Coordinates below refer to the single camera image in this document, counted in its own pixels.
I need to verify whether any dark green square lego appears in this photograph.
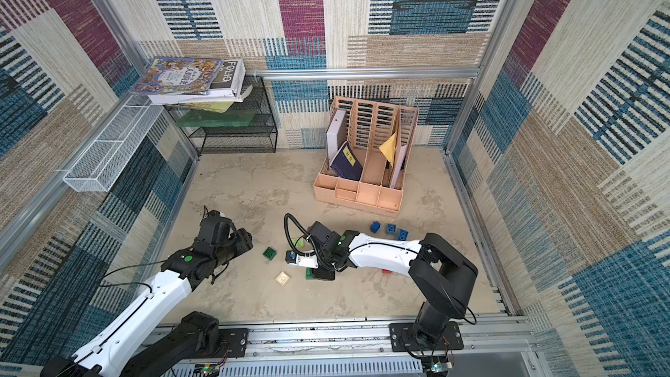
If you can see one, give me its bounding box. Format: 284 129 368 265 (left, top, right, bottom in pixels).
263 247 277 261

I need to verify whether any cream square lego brick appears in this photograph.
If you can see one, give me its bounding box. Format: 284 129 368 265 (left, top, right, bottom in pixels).
275 272 291 286

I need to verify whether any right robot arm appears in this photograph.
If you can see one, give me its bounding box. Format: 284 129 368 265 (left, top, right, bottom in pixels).
285 222 478 351

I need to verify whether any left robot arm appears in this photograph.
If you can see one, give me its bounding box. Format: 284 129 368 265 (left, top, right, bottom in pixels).
40 210 253 376

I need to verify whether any lime green lego brick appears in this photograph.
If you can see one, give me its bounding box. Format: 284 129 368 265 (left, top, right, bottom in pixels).
293 237 305 249

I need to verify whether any dark purple book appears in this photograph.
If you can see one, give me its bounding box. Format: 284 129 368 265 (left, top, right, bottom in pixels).
329 141 363 182

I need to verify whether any pink desk file organizer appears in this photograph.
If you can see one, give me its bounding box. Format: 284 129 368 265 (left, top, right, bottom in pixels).
313 97 419 217

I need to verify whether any white book in organizer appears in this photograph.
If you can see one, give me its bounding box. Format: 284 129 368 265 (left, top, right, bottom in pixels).
326 109 347 163

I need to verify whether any yellow envelope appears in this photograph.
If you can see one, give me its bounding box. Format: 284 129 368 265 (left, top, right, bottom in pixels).
379 133 398 166

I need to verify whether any pale pink folder in organizer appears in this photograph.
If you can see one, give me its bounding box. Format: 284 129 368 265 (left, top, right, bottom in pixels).
389 115 409 189

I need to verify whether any black and white Folio book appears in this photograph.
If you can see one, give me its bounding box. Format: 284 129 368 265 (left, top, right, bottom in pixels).
147 59 252 105

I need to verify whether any colourful illustrated book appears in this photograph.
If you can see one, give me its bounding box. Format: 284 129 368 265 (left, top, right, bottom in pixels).
130 57 223 94

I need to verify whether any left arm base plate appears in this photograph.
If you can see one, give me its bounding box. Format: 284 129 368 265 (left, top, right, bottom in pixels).
171 327 251 361

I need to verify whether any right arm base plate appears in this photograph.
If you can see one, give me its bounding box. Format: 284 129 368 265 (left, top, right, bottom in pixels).
388 321 464 354

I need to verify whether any black wire shelf rack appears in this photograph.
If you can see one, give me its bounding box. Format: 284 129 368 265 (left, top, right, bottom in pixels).
166 76 278 156

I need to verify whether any white wire mesh basket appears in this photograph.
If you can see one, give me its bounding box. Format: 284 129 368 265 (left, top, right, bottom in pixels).
63 95 162 193

